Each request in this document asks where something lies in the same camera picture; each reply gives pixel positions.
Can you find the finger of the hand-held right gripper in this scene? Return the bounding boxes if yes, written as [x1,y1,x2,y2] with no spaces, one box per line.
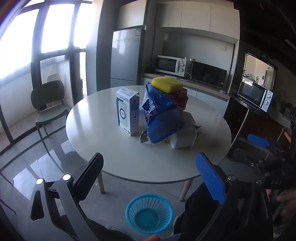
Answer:
[247,134,291,162]
[232,148,278,185]

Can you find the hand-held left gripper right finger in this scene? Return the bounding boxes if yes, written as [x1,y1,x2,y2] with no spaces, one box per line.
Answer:
[196,152,275,241]

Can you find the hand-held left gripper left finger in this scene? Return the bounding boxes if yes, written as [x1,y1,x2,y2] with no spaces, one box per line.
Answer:
[25,152,104,241]

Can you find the large white plastic container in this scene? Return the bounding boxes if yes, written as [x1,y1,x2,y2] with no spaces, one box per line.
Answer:
[170,125,198,149]

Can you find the blue plastic basket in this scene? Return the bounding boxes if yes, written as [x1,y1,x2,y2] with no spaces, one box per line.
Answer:
[126,193,174,234]

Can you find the white cardboard box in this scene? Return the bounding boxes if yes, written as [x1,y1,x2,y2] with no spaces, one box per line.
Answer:
[116,87,140,136]

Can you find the blue plastic bag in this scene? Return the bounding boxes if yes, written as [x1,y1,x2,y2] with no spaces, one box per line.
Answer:
[142,82,186,144]

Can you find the red snack bag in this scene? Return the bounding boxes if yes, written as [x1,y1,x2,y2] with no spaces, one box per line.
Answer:
[174,88,189,112]

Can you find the yellow sponge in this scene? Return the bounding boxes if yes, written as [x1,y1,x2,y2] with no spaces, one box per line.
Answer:
[152,77,184,93]

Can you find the person's right hand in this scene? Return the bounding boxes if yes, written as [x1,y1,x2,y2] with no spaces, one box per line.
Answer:
[276,188,296,215]

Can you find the wooden low cabinet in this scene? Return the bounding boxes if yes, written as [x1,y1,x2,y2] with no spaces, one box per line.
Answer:
[245,111,287,141]

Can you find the large potted plant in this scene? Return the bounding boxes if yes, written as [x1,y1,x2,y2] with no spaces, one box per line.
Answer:
[273,90,292,115]

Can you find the white microwave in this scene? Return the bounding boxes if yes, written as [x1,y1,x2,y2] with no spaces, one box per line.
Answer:
[237,81,274,113]

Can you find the person's right shoe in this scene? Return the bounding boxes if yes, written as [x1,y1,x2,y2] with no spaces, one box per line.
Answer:
[172,213,185,234]

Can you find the person's shoe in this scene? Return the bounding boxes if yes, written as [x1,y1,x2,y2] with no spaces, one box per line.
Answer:
[172,213,185,234]
[105,225,126,234]

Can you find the round white table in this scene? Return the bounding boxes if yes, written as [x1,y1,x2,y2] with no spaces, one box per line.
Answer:
[66,85,232,202]

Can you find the person's left shoe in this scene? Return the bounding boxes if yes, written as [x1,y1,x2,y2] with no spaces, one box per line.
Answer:
[105,225,126,234]

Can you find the small potted plant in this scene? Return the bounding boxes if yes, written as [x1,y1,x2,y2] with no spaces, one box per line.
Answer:
[240,69,260,84]

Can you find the kitchen counter cabinet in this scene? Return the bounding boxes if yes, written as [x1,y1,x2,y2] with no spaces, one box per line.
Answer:
[141,72,232,116]

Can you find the black microwave oven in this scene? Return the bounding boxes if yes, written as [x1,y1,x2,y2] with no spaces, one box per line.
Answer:
[191,61,228,89]

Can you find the dark green chair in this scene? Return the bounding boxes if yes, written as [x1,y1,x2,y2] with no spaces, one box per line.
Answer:
[31,80,70,139]

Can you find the pale chair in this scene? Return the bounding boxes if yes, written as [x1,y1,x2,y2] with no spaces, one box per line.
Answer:
[46,73,62,84]

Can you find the silver microwave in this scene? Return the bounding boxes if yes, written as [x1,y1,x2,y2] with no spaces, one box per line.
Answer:
[154,56,194,77]

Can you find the silver refrigerator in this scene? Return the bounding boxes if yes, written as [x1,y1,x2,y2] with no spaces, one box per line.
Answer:
[110,27,145,88]

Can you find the large framed window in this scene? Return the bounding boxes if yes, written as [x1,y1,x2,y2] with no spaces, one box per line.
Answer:
[0,0,94,144]

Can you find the white wall cabinets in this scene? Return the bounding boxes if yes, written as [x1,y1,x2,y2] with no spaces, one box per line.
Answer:
[117,0,240,43]

